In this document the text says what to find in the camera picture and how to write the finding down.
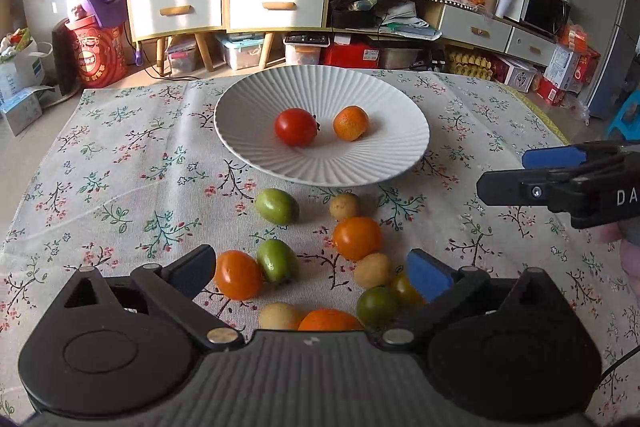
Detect floral tablecloth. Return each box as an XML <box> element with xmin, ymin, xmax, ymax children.
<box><xmin>1</xmin><ymin>70</ymin><xmax>639</xmax><ymax>424</ymax></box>

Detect white cardboard box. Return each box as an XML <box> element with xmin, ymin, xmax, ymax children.
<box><xmin>0</xmin><ymin>40</ymin><xmax>44</xmax><ymax>102</ymax></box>

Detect tan longan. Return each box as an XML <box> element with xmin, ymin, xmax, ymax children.
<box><xmin>329</xmin><ymin>193</ymin><xmax>361</xmax><ymax>222</ymax></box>
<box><xmin>354</xmin><ymin>253</ymin><xmax>392</xmax><ymax>289</ymax></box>
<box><xmin>258</xmin><ymin>303</ymin><xmax>304</xmax><ymax>331</ymax></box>

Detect large red tomato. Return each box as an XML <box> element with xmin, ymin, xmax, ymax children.
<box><xmin>273</xmin><ymin>108</ymin><xmax>319</xmax><ymax>147</ymax></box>

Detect small orange mandarin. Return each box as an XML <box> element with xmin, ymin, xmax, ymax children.
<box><xmin>332</xmin><ymin>105</ymin><xmax>369</xmax><ymax>142</ymax></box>

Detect green fruit near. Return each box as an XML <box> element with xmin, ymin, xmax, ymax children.
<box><xmin>256</xmin><ymin>239</ymin><xmax>298</xmax><ymax>285</ymax></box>

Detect dark green tomato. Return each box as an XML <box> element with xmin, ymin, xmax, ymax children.
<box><xmin>356</xmin><ymin>286</ymin><xmax>400</xmax><ymax>329</ymax></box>

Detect white microwave oven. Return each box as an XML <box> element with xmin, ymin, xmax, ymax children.
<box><xmin>503</xmin><ymin>0</ymin><xmax>570</xmax><ymax>37</ymax></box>

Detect low tv cabinet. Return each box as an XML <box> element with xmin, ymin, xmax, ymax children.
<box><xmin>326</xmin><ymin>0</ymin><xmax>554</xmax><ymax>67</ymax></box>

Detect green fruit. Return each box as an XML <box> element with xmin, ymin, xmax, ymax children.
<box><xmin>256</xmin><ymin>239</ymin><xmax>298</xmax><ymax>285</ymax></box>
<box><xmin>255</xmin><ymin>188</ymin><xmax>299</xmax><ymax>225</ymax></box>

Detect red drum box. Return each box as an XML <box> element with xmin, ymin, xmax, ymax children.
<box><xmin>65</xmin><ymin>15</ymin><xmax>127</xmax><ymax>89</ymax></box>

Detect green fruit far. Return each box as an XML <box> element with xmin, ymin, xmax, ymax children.
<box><xmin>255</xmin><ymin>188</ymin><xmax>299</xmax><ymax>225</ymax></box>

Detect white ribbed plate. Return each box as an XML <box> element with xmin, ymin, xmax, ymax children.
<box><xmin>214</xmin><ymin>66</ymin><xmax>431</xmax><ymax>187</ymax></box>

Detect orange tomato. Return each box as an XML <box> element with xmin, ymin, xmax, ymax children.
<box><xmin>332</xmin><ymin>217</ymin><xmax>383</xmax><ymax>262</ymax></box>
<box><xmin>214</xmin><ymin>251</ymin><xmax>262</xmax><ymax>301</ymax></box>

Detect large orange mandarin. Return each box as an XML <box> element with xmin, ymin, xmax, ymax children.
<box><xmin>298</xmin><ymin>308</ymin><xmax>363</xmax><ymax>332</ymax></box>

